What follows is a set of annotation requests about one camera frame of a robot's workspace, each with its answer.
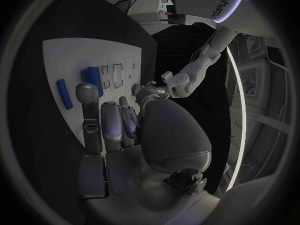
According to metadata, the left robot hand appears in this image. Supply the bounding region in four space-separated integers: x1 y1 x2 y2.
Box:
144 80 172 99

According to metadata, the white task board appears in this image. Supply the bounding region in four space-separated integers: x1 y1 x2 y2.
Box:
41 37 144 148

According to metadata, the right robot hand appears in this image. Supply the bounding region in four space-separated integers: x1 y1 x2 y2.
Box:
75 82 222 225

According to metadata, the white cable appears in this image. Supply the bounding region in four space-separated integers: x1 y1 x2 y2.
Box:
189 29 219 66

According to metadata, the blue short cylinder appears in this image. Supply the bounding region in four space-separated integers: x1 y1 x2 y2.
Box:
81 68 93 85

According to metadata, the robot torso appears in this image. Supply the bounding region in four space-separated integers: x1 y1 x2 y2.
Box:
168 0 279 39

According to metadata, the glowing light bar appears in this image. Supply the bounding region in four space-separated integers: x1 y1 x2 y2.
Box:
225 46 248 193

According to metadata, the blue long cylinder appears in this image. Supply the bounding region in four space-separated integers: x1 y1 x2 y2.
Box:
87 66 105 99
55 78 75 111

